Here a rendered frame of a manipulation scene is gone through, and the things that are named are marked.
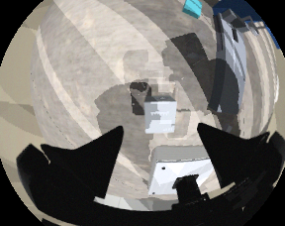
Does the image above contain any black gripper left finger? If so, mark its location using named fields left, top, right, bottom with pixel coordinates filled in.
left=40, top=125, right=124, bottom=199

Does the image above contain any light blue rectangular block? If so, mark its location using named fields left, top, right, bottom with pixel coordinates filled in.
left=182, top=0, right=202, bottom=19

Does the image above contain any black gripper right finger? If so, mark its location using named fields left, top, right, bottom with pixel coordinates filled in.
left=197, top=122, right=269, bottom=189

